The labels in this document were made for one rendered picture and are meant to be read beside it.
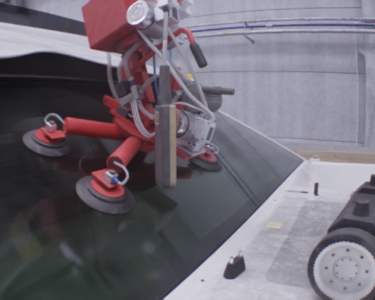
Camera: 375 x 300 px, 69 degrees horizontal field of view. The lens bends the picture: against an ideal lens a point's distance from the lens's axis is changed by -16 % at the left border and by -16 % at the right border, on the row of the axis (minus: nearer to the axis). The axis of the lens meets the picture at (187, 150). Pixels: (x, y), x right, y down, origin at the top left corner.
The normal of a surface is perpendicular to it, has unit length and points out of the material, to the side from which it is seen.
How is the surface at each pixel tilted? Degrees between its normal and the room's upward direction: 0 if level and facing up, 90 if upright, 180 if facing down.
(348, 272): 90
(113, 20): 90
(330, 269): 90
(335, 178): 90
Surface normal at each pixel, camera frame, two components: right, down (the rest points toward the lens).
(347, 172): -0.48, 0.12
